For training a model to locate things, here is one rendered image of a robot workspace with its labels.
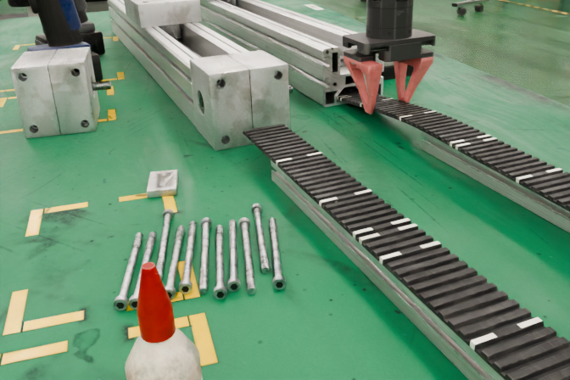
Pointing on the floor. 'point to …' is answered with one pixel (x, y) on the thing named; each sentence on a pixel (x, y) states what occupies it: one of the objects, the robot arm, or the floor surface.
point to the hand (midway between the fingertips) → (386, 104)
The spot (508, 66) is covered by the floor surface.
